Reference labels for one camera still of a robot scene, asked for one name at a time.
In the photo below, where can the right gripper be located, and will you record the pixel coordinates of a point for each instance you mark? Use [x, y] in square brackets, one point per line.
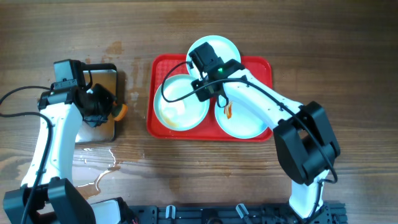
[197, 84]

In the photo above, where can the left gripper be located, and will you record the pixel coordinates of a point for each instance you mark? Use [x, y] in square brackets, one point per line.
[97, 118]

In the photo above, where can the orange green sponge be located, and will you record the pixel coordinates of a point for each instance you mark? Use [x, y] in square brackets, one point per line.
[119, 111]

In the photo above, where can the white plate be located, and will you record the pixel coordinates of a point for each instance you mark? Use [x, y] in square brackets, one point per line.
[223, 47]
[184, 114]
[237, 121]

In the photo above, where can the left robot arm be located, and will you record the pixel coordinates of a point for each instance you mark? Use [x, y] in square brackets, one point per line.
[46, 194]

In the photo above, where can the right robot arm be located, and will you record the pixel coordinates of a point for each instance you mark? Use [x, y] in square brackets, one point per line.
[304, 140]

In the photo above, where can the red plastic tray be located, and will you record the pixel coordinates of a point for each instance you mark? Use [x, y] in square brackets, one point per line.
[208, 129]

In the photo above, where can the black metal water pan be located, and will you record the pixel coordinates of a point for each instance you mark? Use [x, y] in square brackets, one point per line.
[102, 80]

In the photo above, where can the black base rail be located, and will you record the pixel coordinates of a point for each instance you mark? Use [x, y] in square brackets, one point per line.
[278, 213]

